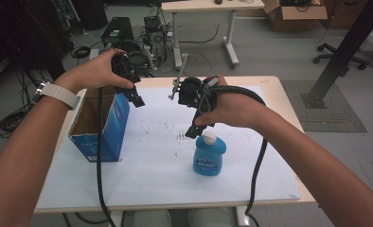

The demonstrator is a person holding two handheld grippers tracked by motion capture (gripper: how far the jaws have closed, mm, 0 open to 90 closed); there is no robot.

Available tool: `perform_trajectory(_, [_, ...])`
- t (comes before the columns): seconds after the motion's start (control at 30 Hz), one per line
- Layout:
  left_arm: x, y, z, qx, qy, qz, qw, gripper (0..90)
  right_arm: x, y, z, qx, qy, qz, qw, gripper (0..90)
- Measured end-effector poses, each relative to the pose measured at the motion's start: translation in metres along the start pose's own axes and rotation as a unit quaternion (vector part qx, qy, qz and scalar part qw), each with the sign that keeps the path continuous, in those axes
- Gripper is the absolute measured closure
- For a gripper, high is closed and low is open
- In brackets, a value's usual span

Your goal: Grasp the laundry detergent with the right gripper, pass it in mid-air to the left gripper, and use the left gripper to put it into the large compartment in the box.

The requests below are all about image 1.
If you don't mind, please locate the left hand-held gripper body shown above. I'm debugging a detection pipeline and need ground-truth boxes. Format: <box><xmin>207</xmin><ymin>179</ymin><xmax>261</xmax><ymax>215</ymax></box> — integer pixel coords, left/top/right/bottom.
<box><xmin>110</xmin><ymin>41</ymin><xmax>159</xmax><ymax>85</ymax></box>

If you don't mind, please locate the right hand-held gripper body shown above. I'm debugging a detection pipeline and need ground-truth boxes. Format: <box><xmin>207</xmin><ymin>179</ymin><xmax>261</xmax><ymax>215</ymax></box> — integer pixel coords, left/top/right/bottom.
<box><xmin>168</xmin><ymin>52</ymin><xmax>221</xmax><ymax>119</ymax></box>

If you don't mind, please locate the blue bottle with white cap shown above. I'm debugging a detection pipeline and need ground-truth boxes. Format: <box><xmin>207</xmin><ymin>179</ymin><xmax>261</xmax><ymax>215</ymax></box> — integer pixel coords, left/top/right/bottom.
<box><xmin>192</xmin><ymin>130</ymin><xmax>227</xmax><ymax>177</ymax></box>

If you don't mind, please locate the blue cardboard box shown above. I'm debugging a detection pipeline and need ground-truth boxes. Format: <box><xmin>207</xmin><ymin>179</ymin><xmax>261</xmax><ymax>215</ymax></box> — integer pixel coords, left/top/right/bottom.
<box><xmin>67</xmin><ymin>86</ymin><xmax>132</xmax><ymax>164</ymax></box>

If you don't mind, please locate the person's left hand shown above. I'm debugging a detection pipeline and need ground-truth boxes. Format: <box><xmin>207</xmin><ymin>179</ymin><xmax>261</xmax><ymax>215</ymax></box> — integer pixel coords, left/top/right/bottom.
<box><xmin>55</xmin><ymin>47</ymin><xmax>135</xmax><ymax>94</ymax></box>

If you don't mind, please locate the person's right hand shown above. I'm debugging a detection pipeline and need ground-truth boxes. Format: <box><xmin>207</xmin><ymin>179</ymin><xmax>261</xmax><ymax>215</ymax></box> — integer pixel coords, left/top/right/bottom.
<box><xmin>193</xmin><ymin>75</ymin><xmax>268</xmax><ymax>131</ymax></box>

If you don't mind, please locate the black computer tower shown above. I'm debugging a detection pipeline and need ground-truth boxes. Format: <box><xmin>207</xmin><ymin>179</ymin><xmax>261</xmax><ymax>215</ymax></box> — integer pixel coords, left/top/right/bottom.
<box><xmin>100</xmin><ymin>16</ymin><xmax>135</xmax><ymax>48</ymax></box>

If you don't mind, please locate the open computer case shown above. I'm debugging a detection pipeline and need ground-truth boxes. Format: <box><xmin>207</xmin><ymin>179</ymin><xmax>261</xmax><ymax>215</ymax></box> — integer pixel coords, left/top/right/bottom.
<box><xmin>143</xmin><ymin>15</ymin><xmax>169</xmax><ymax>64</ymax></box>

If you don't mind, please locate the beige band wristwatch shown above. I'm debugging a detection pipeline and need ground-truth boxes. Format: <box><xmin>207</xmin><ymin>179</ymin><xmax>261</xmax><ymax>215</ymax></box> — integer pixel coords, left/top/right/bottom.
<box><xmin>32</xmin><ymin>79</ymin><xmax>81</xmax><ymax>112</ymax></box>

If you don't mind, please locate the white desk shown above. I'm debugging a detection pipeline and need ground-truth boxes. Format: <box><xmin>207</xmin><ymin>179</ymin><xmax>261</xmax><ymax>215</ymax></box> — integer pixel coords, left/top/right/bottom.
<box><xmin>160</xmin><ymin>0</ymin><xmax>266</xmax><ymax>70</ymax></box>

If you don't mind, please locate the person's right leg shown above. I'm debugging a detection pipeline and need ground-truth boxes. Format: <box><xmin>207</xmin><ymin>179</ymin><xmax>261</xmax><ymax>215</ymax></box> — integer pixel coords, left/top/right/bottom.
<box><xmin>187</xmin><ymin>207</ymin><xmax>235</xmax><ymax>227</ymax></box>

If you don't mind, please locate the person's leg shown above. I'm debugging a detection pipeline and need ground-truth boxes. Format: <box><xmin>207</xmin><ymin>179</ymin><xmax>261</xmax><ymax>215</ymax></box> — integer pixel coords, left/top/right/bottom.
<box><xmin>132</xmin><ymin>208</ymin><xmax>173</xmax><ymax>227</ymax></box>
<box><xmin>187</xmin><ymin>207</ymin><xmax>235</xmax><ymax>227</ymax></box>

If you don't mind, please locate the person's left leg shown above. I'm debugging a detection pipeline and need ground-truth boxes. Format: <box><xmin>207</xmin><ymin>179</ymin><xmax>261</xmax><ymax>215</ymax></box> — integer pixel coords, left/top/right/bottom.
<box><xmin>132</xmin><ymin>208</ymin><xmax>173</xmax><ymax>227</ymax></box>

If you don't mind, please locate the dark curtain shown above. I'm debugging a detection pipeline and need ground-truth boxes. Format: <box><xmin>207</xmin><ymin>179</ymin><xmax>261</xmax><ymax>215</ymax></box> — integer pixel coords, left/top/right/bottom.
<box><xmin>0</xmin><ymin>0</ymin><xmax>75</xmax><ymax>79</ymax></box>

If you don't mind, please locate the open brown cardboard box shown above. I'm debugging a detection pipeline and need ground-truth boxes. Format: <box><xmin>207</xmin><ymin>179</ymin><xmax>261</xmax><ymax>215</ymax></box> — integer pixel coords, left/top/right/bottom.
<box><xmin>263</xmin><ymin>0</ymin><xmax>329</xmax><ymax>32</ymax></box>

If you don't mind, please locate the grey floor mat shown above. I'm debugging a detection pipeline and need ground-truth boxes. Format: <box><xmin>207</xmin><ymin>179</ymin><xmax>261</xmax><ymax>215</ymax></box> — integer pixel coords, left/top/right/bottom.
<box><xmin>280</xmin><ymin>79</ymin><xmax>368</xmax><ymax>133</ymax></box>

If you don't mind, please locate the black office chair base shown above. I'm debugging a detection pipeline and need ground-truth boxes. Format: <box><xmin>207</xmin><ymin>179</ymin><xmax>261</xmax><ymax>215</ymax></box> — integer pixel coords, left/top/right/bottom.
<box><xmin>311</xmin><ymin>42</ymin><xmax>368</xmax><ymax>72</ymax></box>

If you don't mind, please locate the black metal stand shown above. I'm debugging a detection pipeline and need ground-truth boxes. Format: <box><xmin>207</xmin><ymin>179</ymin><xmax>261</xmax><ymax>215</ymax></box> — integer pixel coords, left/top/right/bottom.
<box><xmin>301</xmin><ymin>0</ymin><xmax>373</xmax><ymax>110</ymax></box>

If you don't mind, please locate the coiled black cable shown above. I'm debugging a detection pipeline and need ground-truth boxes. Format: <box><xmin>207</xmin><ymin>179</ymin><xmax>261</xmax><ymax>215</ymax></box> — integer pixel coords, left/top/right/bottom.
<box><xmin>70</xmin><ymin>45</ymin><xmax>92</xmax><ymax>60</ymax></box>

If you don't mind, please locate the black floor cable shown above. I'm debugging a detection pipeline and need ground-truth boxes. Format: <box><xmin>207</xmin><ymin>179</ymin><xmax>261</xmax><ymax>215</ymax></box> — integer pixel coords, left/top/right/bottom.
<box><xmin>178</xmin><ymin>23</ymin><xmax>221</xmax><ymax>44</ymax></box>

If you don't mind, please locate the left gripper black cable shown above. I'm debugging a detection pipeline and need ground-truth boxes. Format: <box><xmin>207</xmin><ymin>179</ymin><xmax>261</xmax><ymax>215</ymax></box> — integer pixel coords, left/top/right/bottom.
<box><xmin>95</xmin><ymin>86</ymin><xmax>117</xmax><ymax>227</ymax></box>

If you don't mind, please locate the bundle of black floor cables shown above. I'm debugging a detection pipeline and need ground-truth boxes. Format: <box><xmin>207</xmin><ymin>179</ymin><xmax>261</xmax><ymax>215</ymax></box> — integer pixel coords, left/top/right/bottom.
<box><xmin>0</xmin><ymin>103</ymin><xmax>37</xmax><ymax>140</ymax></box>

